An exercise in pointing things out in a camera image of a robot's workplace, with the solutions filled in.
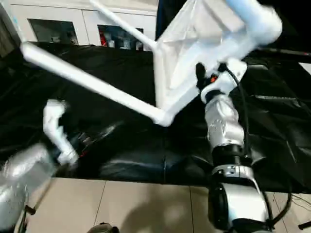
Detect white plastic table top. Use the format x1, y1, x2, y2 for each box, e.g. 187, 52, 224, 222
153, 0, 258, 127

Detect white plastic table leg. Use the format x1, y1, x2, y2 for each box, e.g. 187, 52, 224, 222
225, 0, 284, 46
89, 0, 160, 50
19, 41, 174, 127

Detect black work surface mat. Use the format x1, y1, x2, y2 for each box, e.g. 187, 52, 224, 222
0, 41, 311, 195

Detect dark grey tube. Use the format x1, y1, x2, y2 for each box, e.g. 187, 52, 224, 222
257, 47, 311, 58

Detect black backdrop cloth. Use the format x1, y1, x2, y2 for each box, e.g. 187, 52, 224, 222
155, 0, 311, 64

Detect white glass-door cabinet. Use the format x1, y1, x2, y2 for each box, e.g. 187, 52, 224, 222
9, 0, 157, 51

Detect grey curtain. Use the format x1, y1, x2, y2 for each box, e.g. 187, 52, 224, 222
0, 4, 20, 59

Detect black tripod stand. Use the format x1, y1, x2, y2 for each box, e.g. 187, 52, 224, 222
298, 217, 311, 231

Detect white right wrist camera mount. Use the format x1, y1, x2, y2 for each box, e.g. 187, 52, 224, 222
200, 58, 248, 102

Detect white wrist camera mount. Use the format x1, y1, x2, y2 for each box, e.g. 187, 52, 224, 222
43, 99, 80, 165
200, 58, 248, 102

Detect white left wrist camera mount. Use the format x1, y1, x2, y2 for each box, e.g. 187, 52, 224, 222
43, 99, 80, 165

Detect black metal table frame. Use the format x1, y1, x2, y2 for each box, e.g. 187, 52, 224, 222
25, 178, 53, 216

